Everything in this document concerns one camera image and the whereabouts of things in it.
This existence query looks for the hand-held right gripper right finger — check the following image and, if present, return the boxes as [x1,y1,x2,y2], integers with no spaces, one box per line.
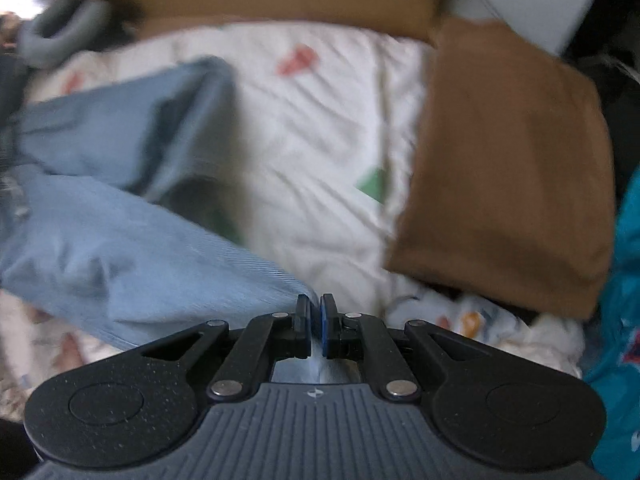
[319,293,493,403]

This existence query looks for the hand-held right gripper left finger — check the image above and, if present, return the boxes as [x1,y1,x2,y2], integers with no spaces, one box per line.
[140,295,313,403]

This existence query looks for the light blue jeans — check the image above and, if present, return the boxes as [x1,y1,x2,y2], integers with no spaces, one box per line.
[0,56,321,351]

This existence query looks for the white printed blanket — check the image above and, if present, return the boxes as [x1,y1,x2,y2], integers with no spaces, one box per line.
[0,22,586,411]

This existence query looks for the brown folded cloth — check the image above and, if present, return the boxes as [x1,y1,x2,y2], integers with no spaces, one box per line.
[382,17,617,320]

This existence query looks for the person's teal printed shirt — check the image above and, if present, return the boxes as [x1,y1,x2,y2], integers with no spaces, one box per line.
[582,167,640,480]

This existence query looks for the dark cloth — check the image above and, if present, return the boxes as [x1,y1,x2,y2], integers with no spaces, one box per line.
[562,10,640,196]

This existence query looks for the grey glossy panel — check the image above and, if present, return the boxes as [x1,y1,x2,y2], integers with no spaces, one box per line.
[445,0,613,56]

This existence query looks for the grey garment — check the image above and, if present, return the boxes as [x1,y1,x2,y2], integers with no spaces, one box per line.
[17,0,113,68]

